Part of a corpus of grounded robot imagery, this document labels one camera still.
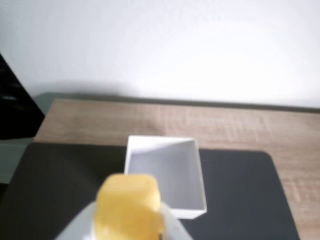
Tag white open box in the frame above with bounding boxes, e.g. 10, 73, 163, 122
124, 134, 208, 220

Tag dark grey table mat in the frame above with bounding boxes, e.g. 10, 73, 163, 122
0, 142, 301, 240

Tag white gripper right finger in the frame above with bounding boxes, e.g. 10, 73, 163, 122
159, 202, 193, 240

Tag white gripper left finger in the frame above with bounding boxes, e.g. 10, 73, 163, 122
53, 199, 98, 240

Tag yellow cube block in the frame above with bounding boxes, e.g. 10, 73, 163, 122
93, 173, 166, 240

